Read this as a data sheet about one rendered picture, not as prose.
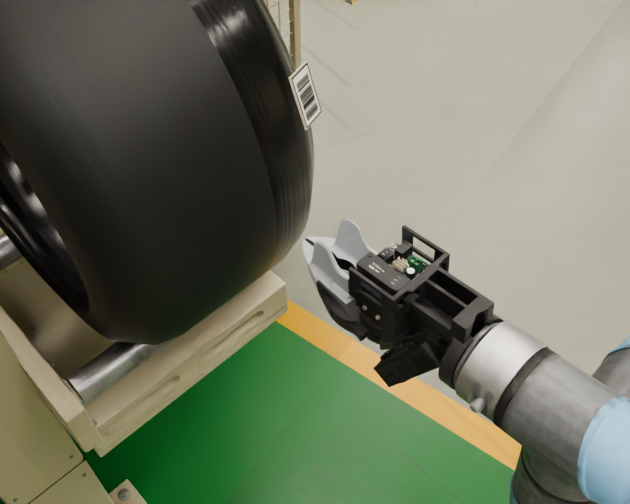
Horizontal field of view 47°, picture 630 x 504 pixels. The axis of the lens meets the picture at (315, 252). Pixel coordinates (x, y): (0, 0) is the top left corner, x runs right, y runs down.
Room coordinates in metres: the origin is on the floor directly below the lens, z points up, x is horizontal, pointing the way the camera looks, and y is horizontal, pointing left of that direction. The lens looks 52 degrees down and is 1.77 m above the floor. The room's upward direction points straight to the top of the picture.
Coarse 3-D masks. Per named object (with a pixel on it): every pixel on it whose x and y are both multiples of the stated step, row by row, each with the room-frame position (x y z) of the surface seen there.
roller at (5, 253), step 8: (0, 240) 0.68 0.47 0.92; (8, 240) 0.68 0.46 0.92; (0, 248) 0.66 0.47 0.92; (8, 248) 0.67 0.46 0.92; (16, 248) 0.67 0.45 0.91; (0, 256) 0.65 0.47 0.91; (8, 256) 0.66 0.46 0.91; (16, 256) 0.66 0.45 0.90; (0, 264) 0.65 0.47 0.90; (8, 264) 0.66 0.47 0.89
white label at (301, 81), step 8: (304, 64) 0.61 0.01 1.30; (296, 72) 0.60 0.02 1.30; (304, 72) 0.61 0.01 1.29; (296, 80) 0.59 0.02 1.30; (304, 80) 0.60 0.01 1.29; (312, 80) 0.61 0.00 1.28; (296, 88) 0.58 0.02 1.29; (304, 88) 0.59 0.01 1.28; (312, 88) 0.61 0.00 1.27; (296, 96) 0.58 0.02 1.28; (304, 96) 0.59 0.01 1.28; (312, 96) 0.60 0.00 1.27; (304, 104) 0.58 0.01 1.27; (312, 104) 0.59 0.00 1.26; (304, 112) 0.58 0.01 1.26; (312, 112) 0.59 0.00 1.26; (320, 112) 0.60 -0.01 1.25; (304, 120) 0.57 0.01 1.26; (312, 120) 0.58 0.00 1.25; (304, 128) 0.57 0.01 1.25
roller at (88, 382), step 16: (112, 352) 0.49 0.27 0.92; (128, 352) 0.49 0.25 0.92; (144, 352) 0.49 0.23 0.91; (80, 368) 0.46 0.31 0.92; (96, 368) 0.46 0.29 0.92; (112, 368) 0.46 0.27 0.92; (128, 368) 0.47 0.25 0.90; (80, 384) 0.44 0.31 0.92; (96, 384) 0.44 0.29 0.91; (112, 384) 0.45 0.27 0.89
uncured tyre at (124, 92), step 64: (0, 0) 0.54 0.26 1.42; (64, 0) 0.55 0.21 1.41; (128, 0) 0.57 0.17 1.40; (192, 0) 0.59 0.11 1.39; (256, 0) 0.64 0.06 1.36; (0, 64) 0.50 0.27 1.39; (64, 64) 0.50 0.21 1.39; (128, 64) 0.52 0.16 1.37; (192, 64) 0.54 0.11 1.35; (256, 64) 0.57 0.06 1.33; (0, 128) 0.48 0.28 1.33; (64, 128) 0.46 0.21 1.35; (128, 128) 0.47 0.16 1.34; (192, 128) 0.50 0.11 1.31; (256, 128) 0.53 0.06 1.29; (0, 192) 0.71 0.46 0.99; (64, 192) 0.43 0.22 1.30; (128, 192) 0.44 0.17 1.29; (192, 192) 0.46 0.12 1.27; (256, 192) 0.50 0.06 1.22; (64, 256) 0.65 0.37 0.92; (128, 256) 0.41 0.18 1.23; (192, 256) 0.44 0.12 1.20; (256, 256) 0.49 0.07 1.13; (128, 320) 0.41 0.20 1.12; (192, 320) 0.44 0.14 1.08
